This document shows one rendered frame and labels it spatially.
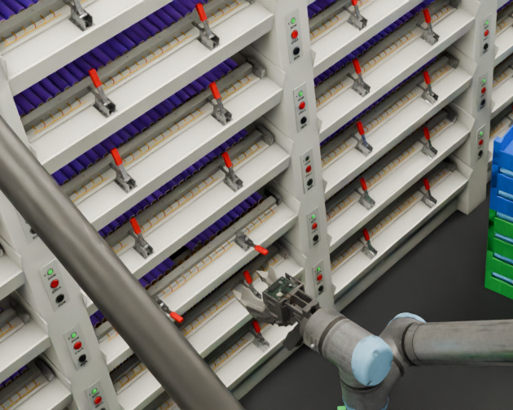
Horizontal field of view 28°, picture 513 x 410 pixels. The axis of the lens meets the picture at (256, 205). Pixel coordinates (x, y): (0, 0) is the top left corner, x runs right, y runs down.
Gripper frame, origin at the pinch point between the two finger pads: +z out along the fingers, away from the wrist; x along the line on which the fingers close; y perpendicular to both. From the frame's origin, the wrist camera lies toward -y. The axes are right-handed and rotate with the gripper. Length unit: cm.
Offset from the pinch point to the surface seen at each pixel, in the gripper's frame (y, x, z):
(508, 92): -30, -121, 19
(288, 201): -7.6, -30.0, 18.8
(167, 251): 6.8, 8.0, 16.3
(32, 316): 11.6, 40.0, 19.7
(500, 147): -11, -80, -7
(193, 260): -6.5, -1.0, 21.4
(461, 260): -65, -84, 8
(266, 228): -10.1, -21.5, 18.3
